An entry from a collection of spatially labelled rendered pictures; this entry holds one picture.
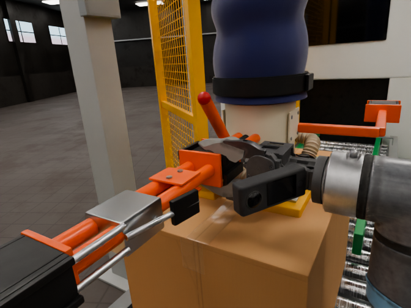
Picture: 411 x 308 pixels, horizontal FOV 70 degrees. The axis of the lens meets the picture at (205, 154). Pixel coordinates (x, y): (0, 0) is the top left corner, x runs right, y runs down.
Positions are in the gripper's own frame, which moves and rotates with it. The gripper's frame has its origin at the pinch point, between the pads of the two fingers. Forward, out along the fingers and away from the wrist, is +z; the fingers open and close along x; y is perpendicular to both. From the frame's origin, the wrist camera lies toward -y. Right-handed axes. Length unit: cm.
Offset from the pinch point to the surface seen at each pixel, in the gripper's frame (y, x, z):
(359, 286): 45, -53, -25
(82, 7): 53, 41, 92
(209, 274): -4.7, -18.8, -2.8
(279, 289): -4.6, -16.6, -15.6
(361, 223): 68, -44, -23
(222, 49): 18.5, 19.2, 5.3
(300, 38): 25.3, 20.4, -9.4
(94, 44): 59, 26, 95
